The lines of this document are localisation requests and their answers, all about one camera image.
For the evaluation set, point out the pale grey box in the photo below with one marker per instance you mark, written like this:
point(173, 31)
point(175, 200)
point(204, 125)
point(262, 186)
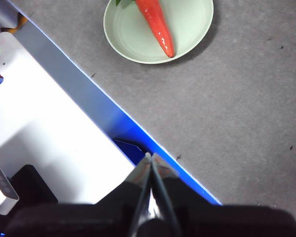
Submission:
point(2, 187)

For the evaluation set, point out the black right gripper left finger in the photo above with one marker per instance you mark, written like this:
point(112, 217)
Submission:
point(88, 219)

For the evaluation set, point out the orange carrot with green leaves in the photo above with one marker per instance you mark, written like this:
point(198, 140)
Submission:
point(158, 24)

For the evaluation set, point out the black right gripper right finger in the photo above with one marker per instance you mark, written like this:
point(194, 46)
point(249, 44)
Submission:
point(224, 222)

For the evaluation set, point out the pale green plate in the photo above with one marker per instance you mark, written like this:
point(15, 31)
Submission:
point(192, 24)

